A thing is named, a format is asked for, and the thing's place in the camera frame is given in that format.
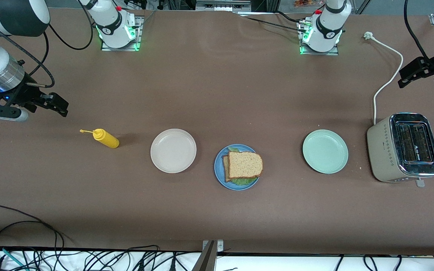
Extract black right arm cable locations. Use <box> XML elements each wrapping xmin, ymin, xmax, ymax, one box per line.
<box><xmin>0</xmin><ymin>0</ymin><xmax>94</xmax><ymax>88</ymax></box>

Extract white toaster power cable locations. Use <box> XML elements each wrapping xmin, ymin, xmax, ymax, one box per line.
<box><xmin>364</xmin><ymin>32</ymin><xmax>404</xmax><ymax>125</ymax></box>

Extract blue round plate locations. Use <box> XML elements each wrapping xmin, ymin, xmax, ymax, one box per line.
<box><xmin>214</xmin><ymin>144</ymin><xmax>261</xmax><ymax>191</ymax></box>

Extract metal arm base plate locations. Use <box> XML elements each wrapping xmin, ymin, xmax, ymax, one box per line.
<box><xmin>100</xmin><ymin>16</ymin><xmax>144</xmax><ymax>52</ymax></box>
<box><xmin>298</xmin><ymin>19</ymin><xmax>340</xmax><ymax>56</ymax></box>

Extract silver metal edge bracket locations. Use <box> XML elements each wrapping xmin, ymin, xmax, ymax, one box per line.
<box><xmin>202</xmin><ymin>240</ymin><xmax>224</xmax><ymax>253</ymax></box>

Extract grey camera mast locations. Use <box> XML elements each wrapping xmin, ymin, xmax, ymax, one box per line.
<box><xmin>191</xmin><ymin>241</ymin><xmax>217</xmax><ymax>271</ymax></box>

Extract yellow mustard squeeze bottle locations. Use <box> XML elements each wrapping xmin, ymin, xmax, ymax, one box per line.
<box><xmin>80</xmin><ymin>129</ymin><xmax>120</xmax><ymax>149</ymax></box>

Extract silver background equipment frame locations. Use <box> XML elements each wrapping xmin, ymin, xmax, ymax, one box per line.
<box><xmin>196</xmin><ymin>0</ymin><xmax>251</xmax><ymax>12</ymax></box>

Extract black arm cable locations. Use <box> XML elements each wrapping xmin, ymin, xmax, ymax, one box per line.
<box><xmin>0</xmin><ymin>0</ymin><xmax>94</xmax><ymax>88</ymax></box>
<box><xmin>403</xmin><ymin>0</ymin><xmax>434</xmax><ymax>73</ymax></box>

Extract black base supply cable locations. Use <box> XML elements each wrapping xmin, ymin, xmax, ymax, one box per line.
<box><xmin>244</xmin><ymin>11</ymin><xmax>308</xmax><ymax>32</ymax></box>

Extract light green round plate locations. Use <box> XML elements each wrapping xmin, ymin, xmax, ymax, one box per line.
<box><xmin>302</xmin><ymin>129</ymin><xmax>349</xmax><ymax>174</ymax></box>

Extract black cable tangle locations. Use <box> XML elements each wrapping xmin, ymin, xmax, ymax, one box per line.
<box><xmin>0</xmin><ymin>245</ymin><xmax>195</xmax><ymax>271</ymax></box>

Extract green lettuce leaf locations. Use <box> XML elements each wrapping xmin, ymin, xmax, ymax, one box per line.
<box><xmin>227</xmin><ymin>147</ymin><xmax>258</xmax><ymax>186</ymax></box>

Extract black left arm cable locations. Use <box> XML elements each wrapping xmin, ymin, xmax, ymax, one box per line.
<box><xmin>403</xmin><ymin>0</ymin><xmax>434</xmax><ymax>73</ymax></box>

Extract beige chrome toaster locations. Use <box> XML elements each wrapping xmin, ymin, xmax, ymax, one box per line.
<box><xmin>367</xmin><ymin>113</ymin><xmax>434</xmax><ymax>188</ymax></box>

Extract bread slice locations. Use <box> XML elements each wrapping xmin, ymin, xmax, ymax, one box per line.
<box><xmin>222</xmin><ymin>155</ymin><xmax>233</xmax><ymax>183</ymax></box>
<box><xmin>227</xmin><ymin>151</ymin><xmax>264</xmax><ymax>180</ymax></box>

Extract beige round plate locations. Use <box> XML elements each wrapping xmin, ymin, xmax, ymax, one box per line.
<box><xmin>150</xmin><ymin>129</ymin><xmax>197</xmax><ymax>174</ymax></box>

